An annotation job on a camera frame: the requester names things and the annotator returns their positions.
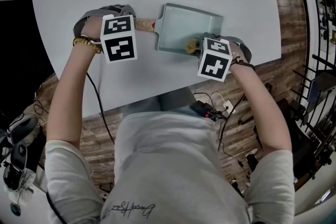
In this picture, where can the grey rounded device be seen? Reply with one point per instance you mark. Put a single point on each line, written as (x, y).
(22, 136)

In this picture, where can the black belt pack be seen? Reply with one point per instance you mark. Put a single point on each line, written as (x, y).
(206, 111)

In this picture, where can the person's right forearm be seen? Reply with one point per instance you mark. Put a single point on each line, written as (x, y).
(258, 107)

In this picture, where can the white power strip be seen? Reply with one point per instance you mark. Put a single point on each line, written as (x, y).
(229, 107)

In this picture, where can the person's left forearm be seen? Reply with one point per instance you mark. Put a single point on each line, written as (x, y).
(71, 91)

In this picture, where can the person's left hand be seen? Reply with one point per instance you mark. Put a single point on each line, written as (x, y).
(92, 29)

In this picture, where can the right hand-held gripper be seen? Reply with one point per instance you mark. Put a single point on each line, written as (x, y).
(214, 63)

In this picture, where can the tan fluffy fiber ball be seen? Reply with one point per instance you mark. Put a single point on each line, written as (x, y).
(191, 46)

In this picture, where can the person's white t-shirt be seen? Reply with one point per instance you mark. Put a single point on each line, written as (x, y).
(168, 170)

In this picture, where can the person's right hand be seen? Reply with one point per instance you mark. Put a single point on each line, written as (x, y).
(238, 53)

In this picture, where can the black metal railing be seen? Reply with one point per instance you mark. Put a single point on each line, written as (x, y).
(324, 62)

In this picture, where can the white grey headset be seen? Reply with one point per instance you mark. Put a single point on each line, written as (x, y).
(18, 178)

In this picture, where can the black office chair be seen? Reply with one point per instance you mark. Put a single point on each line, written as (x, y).
(302, 149)
(18, 47)

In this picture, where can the blue chair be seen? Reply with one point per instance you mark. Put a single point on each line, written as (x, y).
(313, 91)

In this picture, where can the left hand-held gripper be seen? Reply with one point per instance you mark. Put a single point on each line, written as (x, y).
(119, 39)

